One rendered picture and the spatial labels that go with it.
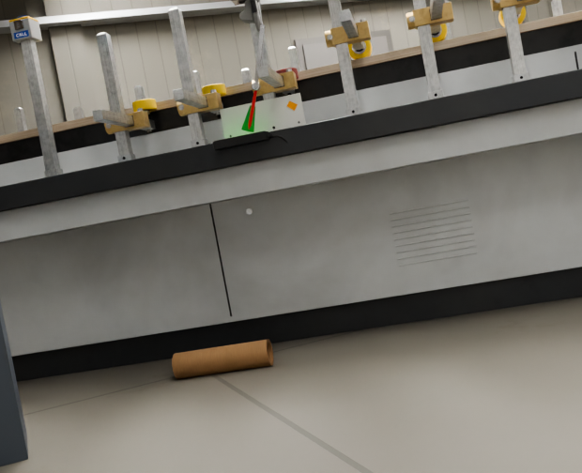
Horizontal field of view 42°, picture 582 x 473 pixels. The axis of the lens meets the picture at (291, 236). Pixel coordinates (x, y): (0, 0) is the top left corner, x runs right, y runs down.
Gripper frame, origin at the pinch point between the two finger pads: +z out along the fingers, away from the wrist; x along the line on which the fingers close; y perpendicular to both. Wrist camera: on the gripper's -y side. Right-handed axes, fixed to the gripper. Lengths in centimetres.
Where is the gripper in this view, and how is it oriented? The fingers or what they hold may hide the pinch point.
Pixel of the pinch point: (260, 26)
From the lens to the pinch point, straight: 237.5
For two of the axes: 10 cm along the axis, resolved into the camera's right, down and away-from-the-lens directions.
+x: -1.7, 0.7, -9.8
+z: 1.8, 9.8, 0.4
